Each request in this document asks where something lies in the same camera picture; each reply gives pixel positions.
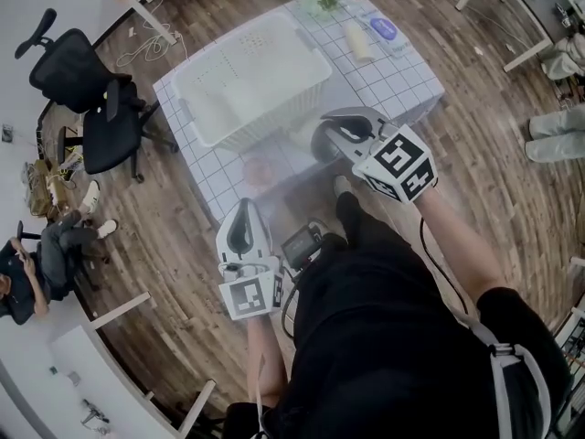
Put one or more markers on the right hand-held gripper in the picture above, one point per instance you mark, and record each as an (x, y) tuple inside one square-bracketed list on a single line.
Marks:
[(402, 167)]

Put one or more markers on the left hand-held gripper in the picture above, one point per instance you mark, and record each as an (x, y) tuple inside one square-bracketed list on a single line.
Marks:
[(249, 293)]

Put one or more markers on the white plastic basket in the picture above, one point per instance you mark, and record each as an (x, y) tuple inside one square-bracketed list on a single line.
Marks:
[(247, 80)]

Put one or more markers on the person's left forearm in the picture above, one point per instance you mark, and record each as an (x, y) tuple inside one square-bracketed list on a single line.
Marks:
[(267, 359)]

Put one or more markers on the person's right forearm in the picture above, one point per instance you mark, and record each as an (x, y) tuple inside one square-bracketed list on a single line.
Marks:
[(461, 245)]

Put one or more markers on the person's shoe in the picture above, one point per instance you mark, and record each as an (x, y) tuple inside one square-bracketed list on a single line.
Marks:
[(342, 185)]

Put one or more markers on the black waist device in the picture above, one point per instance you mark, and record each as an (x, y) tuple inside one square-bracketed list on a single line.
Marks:
[(299, 247)]

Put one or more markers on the cream cylinder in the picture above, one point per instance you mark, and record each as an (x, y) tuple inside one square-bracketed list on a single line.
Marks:
[(358, 41)]

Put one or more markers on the white wipes packet purple label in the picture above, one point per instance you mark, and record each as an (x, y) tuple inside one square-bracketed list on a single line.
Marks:
[(386, 32)]

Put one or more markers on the person's black clothing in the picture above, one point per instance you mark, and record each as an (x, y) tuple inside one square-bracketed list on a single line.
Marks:
[(379, 345)]

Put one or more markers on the black office chair with headrest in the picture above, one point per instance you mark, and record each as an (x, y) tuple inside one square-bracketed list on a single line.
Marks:
[(105, 126)]

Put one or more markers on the white power strip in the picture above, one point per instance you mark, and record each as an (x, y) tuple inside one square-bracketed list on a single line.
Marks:
[(55, 192)]

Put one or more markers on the glass-top desk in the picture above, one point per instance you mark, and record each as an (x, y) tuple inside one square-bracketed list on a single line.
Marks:
[(525, 12)]

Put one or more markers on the small metal tool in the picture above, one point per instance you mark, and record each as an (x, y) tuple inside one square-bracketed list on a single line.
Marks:
[(95, 412)]

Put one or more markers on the white metal rack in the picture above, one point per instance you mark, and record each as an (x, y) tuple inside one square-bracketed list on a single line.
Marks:
[(573, 359)]

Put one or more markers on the wall socket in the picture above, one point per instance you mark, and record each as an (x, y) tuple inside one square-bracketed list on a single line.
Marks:
[(7, 133)]

